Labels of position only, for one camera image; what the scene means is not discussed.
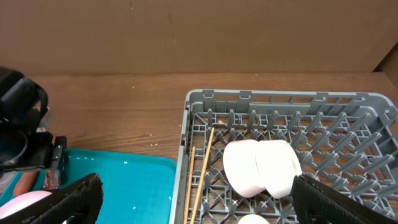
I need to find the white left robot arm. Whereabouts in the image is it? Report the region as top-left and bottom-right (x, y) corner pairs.
(1, 67), (67, 174)

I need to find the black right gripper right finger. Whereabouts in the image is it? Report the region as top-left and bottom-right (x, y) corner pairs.
(290, 175), (397, 224)

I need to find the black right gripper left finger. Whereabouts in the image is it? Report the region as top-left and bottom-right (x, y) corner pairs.
(1, 173), (103, 224)

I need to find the wooden chopstick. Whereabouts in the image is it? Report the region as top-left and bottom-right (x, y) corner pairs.
(190, 127), (215, 224)
(183, 146), (195, 224)

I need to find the red snack wrapper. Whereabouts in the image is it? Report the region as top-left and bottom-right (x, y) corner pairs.
(43, 170), (61, 190)

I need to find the white bowl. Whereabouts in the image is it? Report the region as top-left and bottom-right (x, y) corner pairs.
(256, 140), (302, 198)

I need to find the pink bowl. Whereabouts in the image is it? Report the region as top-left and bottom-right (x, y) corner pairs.
(223, 139), (266, 198)

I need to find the pink plate with food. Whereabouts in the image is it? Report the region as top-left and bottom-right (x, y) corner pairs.
(1, 190), (52, 219)

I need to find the teal plastic tray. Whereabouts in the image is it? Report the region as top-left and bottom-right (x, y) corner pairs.
(1, 149), (176, 223)

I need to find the orange carrot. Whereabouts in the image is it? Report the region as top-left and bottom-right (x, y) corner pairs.
(13, 171), (38, 197)

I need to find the white cup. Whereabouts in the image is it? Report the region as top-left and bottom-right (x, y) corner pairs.
(238, 214), (269, 224)

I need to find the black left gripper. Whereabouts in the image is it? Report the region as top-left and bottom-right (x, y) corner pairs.
(1, 131), (67, 173)

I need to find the grey dishwasher rack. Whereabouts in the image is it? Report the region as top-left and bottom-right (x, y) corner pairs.
(169, 89), (397, 223)

